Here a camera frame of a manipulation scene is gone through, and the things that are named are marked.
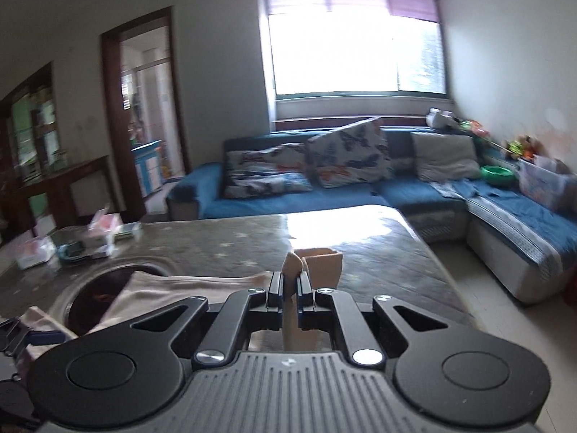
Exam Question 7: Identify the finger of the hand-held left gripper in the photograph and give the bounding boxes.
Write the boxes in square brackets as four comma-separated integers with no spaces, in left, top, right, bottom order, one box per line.
[0,319,64,359]

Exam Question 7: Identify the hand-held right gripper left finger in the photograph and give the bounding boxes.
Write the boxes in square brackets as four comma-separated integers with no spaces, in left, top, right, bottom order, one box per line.
[128,272,286,367]

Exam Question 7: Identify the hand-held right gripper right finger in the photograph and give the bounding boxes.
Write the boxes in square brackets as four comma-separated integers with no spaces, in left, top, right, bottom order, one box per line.
[295,272,454,367]

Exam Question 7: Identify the cream garment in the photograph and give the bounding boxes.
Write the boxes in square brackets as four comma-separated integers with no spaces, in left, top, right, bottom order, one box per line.
[18,248,344,362]

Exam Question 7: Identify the round black induction cooktop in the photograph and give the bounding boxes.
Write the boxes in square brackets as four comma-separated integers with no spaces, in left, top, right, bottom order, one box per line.
[67,265,136,335]

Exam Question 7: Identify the closed pink white tissue pack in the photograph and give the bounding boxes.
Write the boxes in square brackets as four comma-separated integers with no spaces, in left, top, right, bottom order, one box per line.
[18,237,57,270]

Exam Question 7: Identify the blue corner sofa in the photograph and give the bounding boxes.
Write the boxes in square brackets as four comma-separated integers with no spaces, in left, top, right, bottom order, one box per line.
[167,128,577,305]

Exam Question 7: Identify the open tissue pack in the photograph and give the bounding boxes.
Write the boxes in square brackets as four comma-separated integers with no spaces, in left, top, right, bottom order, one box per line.
[88,210,124,247]

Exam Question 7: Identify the flat butterfly print pillow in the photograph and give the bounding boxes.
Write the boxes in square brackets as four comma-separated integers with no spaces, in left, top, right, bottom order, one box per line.
[224,143,314,200]

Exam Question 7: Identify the clear plastic food container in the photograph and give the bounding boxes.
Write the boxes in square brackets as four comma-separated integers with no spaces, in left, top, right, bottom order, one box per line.
[115,222,145,240]

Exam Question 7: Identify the wooden side counter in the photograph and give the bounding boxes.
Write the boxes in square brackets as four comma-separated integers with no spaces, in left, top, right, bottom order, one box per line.
[13,154,113,240]

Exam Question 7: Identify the upright butterfly print pillow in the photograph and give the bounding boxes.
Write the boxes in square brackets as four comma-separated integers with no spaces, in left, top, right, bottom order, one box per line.
[307,117,393,189]

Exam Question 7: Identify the blue white kids cabinet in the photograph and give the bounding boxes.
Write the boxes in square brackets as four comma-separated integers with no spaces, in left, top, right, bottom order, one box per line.
[132,140,165,197]

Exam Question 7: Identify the grey pillow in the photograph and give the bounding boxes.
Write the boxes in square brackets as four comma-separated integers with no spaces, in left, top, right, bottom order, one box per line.
[411,133,481,182]

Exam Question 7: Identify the blue cloth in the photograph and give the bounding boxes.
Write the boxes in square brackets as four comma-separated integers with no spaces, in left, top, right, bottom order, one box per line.
[430,178,519,200]

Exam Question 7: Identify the wooden shelf cabinet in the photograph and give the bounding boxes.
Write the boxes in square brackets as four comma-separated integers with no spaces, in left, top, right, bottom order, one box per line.
[0,61,61,181]

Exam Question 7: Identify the panda plush toy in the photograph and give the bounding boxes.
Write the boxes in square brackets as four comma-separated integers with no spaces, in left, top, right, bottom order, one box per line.
[426,108,458,131]

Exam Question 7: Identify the green bowl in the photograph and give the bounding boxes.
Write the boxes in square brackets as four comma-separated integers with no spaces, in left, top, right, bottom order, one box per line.
[480,165,517,185]

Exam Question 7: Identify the colourful toys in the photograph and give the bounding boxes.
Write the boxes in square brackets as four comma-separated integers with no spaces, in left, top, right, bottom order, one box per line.
[457,119,492,139]

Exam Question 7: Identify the window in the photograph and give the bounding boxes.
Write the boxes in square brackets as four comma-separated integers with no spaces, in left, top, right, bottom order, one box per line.
[264,0,452,100]

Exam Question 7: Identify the clear plastic storage box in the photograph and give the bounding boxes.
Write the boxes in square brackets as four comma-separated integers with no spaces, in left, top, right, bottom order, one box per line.
[518,158,571,210]

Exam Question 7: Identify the small stuffed toys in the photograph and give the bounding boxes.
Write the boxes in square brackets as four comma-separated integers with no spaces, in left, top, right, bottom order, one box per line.
[505,135,542,162]

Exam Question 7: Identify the dark wooden door frame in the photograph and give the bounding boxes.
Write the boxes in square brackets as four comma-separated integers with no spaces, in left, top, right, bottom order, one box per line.
[100,6,190,217]

